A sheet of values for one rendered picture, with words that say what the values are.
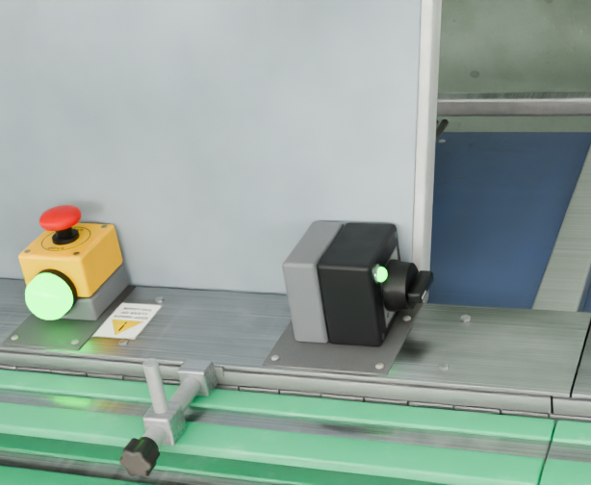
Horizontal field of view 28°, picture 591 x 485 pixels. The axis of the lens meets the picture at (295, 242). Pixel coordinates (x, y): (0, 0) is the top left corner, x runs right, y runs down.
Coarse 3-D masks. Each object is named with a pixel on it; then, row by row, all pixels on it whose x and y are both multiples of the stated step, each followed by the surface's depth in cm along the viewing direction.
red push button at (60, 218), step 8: (56, 208) 114; (64, 208) 114; (72, 208) 114; (40, 216) 114; (48, 216) 113; (56, 216) 113; (64, 216) 113; (72, 216) 113; (80, 216) 113; (40, 224) 113; (48, 224) 112; (56, 224) 112; (64, 224) 112; (72, 224) 113; (56, 232) 114; (64, 232) 114; (72, 232) 115
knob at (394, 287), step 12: (396, 264) 103; (408, 264) 102; (396, 276) 102; (408, 276) 102; (420, 276) 103; (432, 276) 104; (384, 288) 102; (396, 288) 101; (408, 288) 102; (420, 288) 102; (384, 300) 102; (396, 300) 102; (408, 300) 101; (420, 300) 101
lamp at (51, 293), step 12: (36, 276) 112; (48, 276) 112; (60, 276) 112; (36, 288) 111; (48, 288) 111; (60, 288) 111; (72, 288) 112; (36, 300) 111; (48, 300) 111; (60, 300) 111; (72, 300) 113; (36, 312) 112; (48, 312) 111; (60, 312) 112
